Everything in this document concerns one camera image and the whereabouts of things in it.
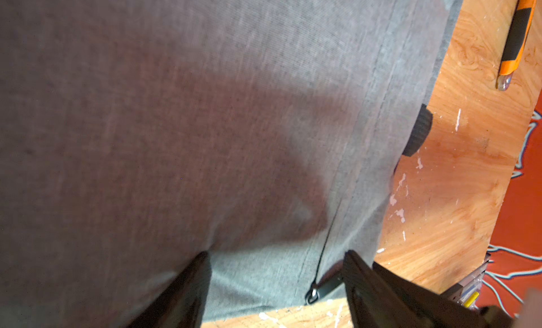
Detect orange black adjustable wrench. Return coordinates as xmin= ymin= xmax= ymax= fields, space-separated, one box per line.
xmin=495 ymin=0 xmax=537 ymax=92

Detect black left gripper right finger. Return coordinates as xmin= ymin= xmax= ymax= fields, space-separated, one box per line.
xmin=342 ymin=249 xmax=488 ymax=328

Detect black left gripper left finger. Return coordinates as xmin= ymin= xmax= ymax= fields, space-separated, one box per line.
xmin=129 ymin=252 xmax=212 ymax=328

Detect grey zippered laptop bag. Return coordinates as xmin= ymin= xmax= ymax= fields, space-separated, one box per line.
xmin=1 ymin=0 xmax=463 ymax=327

